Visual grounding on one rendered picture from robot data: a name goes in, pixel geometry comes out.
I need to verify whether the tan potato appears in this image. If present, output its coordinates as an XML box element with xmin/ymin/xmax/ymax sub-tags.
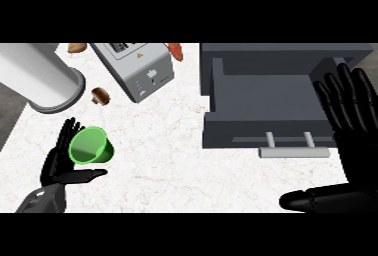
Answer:
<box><xmin>67</xmin><ymin>43</ymin><xmax>89</xmax><ymax>54</ymax></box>

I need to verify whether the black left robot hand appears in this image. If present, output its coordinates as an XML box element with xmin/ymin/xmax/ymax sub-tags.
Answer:
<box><xmin>39</xmin><ymin>116</ymin><xmax>109</xmax><ymax>188</ymax></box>

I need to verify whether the pale grey drawer handle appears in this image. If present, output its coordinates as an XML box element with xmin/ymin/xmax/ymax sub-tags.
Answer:
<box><xmin>259</xmin><ymin>131</ymin><xmax>331</xmax><ymax>159</ymax></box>

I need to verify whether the orange carrot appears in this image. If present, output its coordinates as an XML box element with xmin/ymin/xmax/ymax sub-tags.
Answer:
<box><xmin>167</xmin><ymin>43</ymin><xmax>185</xmax><ymax>63</ymax></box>

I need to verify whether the brown mushroom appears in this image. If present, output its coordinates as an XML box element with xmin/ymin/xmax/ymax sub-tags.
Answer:
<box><xmin>90</xmin><ymin>86</ymin><xmax>112</xmax><ymax>107</ymax></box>

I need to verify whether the green cup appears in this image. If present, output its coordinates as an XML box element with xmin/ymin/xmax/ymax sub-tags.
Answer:
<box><xmin>68</xmin><ymin>125</ymin><xmax>115</xmax><ymax>166</ymax></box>

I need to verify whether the white cylindrical appliance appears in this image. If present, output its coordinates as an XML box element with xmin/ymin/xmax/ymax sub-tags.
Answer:
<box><xmin>0</xmin><ymin>43</ymin><xmax>87</xmax><ymax>115</ymax></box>

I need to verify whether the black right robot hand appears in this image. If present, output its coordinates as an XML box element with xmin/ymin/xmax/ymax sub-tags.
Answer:
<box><xmin>278</xmin><ymin>62</ymin><xmax>378</xmax><ymax>214</ymax></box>

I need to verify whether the grey toaster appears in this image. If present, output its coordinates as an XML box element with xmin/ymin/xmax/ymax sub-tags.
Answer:
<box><xmin>89</xmin><ymin>43</ymin><xmax>176</xmax><ymax>104</ymax></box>

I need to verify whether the dark grey open drawer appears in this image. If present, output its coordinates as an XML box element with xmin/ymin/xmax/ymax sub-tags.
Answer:
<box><xmin>199</xmin><ymin>43</ymin><xmax>375</xmax><ymax>150</ymax></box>

